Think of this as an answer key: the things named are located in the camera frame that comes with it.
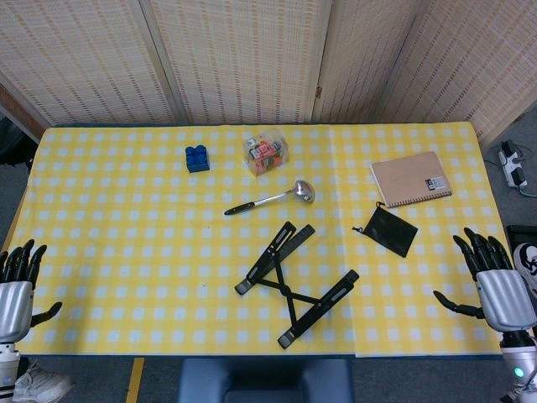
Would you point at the yellow floor tape strip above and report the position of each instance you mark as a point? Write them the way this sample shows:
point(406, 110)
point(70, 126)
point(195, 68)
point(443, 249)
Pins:
point(135, 380)

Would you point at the white power strip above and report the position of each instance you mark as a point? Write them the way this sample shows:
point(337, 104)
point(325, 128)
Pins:
point(512, 165)

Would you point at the black folding laptop stand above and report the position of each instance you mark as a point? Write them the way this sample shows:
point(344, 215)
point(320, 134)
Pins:
point(287, 291)

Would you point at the black and white sneaker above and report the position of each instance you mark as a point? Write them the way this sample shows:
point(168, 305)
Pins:
point(528, 262)

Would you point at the yellow checkered tablecloth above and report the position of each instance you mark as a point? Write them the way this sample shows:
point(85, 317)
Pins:
point(126, 210)

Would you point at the clear plastic box with pieces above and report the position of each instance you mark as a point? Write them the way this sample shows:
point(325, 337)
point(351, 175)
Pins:
point(266, 153)

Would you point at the brass screen hinge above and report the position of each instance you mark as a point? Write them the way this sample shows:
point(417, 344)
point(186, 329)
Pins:
point(319, 92)

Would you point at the dark blue padded seat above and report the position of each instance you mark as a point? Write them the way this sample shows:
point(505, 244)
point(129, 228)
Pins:
point(264, 378)

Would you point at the brown spiral notebook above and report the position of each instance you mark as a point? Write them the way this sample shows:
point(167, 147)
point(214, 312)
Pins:
point(411, 178)

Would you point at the white woven screen panel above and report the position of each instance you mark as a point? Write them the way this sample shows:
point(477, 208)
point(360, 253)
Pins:
point(84, 63)
point(361, 54)
point(239, 59)
point(474, 59)

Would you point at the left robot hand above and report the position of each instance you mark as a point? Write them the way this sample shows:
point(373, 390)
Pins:
point(14, 302)

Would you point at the blue building block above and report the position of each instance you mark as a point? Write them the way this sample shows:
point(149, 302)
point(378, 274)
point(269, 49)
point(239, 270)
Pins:
point(197, 158)

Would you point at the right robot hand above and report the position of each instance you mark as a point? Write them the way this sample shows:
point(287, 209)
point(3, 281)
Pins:
point(503, 298)

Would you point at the black bulky object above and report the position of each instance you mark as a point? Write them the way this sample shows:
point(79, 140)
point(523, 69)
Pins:
point(14, 142)

